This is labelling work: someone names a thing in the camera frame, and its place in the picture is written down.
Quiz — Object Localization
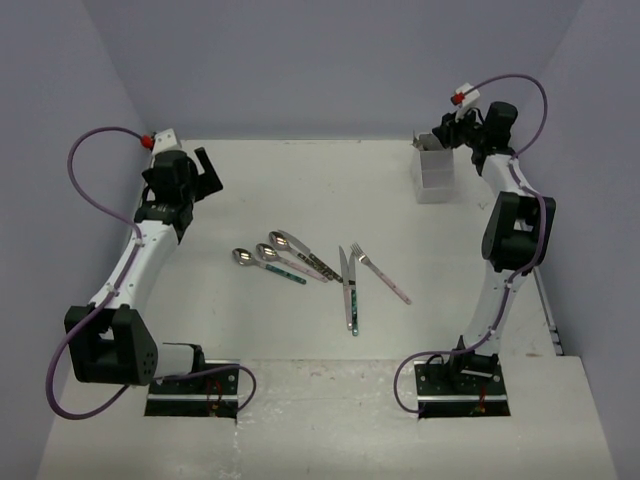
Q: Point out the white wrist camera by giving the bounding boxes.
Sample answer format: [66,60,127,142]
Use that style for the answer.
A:
[454,83,480,109]
[152,128,182,156]

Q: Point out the all-silver fork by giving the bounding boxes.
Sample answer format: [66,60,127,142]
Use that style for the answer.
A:
[417,133,443,151]

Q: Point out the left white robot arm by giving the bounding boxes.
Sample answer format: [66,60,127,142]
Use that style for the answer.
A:
[64,148,223,393]

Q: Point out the dark floral handled knife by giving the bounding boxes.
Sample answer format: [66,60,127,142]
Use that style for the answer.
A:
[279,229,343,283]

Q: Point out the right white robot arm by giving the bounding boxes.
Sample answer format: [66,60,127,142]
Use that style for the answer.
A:
[432,101,556,393]

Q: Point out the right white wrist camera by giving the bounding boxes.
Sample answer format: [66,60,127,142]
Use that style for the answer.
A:
[454,83,480,109]

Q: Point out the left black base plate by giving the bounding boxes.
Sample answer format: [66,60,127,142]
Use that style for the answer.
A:
[144,368,239,419]

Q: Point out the white three-compartment utensil holder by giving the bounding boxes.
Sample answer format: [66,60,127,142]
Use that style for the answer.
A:
[410,150,455,204]

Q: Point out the teal handled knife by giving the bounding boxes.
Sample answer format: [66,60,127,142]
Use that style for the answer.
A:
[348,252,359,336]

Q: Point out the teal handled spoon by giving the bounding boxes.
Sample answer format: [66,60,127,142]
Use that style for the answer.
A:
[232,248,307,285]

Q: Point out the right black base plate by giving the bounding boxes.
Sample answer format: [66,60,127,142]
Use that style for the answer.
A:
[414,353,511,419]

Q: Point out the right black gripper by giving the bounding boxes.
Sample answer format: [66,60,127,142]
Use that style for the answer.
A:
[432,105,487,151]

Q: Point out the pink handled knife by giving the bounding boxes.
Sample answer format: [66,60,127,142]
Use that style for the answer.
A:
[338,246,352,331]

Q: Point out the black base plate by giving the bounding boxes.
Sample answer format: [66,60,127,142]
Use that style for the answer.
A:
[144,368,239,419]
[414,353,511,419]

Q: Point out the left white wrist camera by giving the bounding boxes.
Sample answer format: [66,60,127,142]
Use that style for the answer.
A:
[152,128,182,156]

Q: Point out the pink handled fork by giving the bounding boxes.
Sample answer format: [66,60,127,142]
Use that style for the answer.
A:
[351,243,412,305]

